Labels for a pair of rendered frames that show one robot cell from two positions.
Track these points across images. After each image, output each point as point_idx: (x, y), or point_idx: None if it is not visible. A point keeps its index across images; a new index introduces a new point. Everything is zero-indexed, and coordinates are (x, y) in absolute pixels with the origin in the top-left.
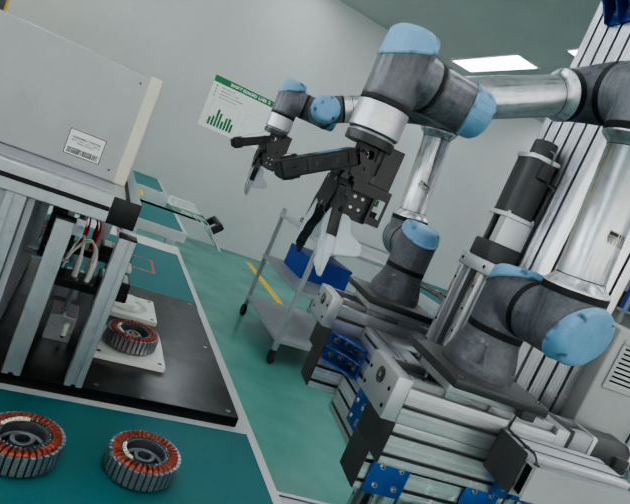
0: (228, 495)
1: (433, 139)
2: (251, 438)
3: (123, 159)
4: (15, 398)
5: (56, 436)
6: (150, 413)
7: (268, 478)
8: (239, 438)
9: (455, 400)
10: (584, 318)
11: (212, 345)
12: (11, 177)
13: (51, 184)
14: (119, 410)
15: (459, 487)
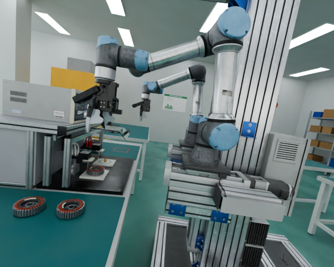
0: (100, 218)
1: (195, 86)
2: (126, 198)
3: (70, 115)
4: (44, 193)
5: (40, 202)
6: (91, 193)
7: (123, 211)
8: (121, 198)
9: (192, 174)
10: (219, 128)
11: (133, 170)
12: (27, 126)
13: (38, 126)
14: (79, 193)
15: (210, 210)
